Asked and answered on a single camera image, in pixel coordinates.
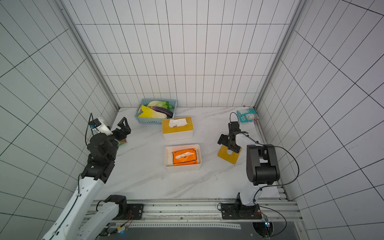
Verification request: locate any yellow box lid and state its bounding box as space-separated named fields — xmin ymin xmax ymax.
xmin=218 ymin=145 xmax=242 ymax=165
xmin=162 ymin=117 xmax=194 ymax=133

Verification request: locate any orange tissue pack with sheet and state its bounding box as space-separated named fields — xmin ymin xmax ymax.
xmin=169 ymin=118 xmax=188 ymax=128

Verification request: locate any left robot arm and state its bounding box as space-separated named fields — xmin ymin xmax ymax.
xmin=43 ymin=118 xmax=132 ymax=240

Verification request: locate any white tissue box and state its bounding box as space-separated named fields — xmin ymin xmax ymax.
xmin=163 ymin=130 xmax=194 ymax=141
xmin=165 ymin=144 xmax=202 ymax=173

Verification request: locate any blue plastic basket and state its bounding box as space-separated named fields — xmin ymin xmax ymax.
xmin=135 ymin=98 xmax=177 ymax=125

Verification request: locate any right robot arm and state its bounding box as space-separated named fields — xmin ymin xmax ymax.
xmin=218 ymin=122 xmax=283 ymax=220

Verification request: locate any teal snack packet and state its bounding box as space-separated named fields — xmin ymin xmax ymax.
xmin=237 ymin=109 xmax=260 ymax=123

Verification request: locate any aluminium mounting rail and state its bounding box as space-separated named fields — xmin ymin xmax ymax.
xmin=108 ymin=198 xmax=303 ymax=229

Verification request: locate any yellow toy cabbage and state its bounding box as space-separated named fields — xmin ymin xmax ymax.
xmin=138 ymin=105 xmax=168 ymax=119

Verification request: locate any green toy lettuce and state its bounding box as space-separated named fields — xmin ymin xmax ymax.
xmin=147 ymin=101 xmax=174 ymax=110

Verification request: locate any purple toy eggplant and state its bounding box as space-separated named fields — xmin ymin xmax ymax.
xmin=151 ymin=106 xmax=174 ymax=119

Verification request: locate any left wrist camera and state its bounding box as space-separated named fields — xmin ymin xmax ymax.
xmin=88 ymin=118 xmax=113 ymax=136

